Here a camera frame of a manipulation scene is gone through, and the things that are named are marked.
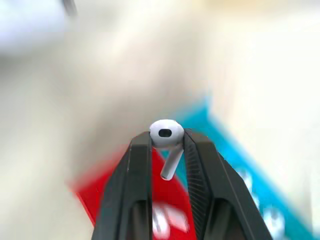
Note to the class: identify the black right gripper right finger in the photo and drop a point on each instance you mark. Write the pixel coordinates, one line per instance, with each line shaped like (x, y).
(220, 195)

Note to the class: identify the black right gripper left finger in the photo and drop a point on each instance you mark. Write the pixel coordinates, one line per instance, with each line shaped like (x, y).
(125, 190)

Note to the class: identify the white earbud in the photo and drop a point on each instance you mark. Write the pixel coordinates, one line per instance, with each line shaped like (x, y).
(273, 222)
(179, 217)
(244, 178)
(165, 140)

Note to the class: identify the red earbud holder block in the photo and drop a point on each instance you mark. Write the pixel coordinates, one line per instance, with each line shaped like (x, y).
(172, 197)

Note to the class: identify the teal earbud holder block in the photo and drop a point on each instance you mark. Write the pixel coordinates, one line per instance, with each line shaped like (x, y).
(225, 140)

